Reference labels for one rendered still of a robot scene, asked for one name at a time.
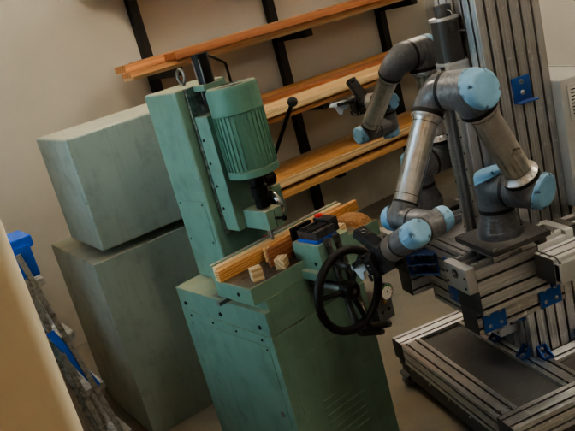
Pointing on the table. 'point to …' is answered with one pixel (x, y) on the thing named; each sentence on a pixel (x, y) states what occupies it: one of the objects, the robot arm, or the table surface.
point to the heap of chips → (353, 219)
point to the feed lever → (281, 139)
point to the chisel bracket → (263, 217)
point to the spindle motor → (242, 129)
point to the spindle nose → (260, 192)
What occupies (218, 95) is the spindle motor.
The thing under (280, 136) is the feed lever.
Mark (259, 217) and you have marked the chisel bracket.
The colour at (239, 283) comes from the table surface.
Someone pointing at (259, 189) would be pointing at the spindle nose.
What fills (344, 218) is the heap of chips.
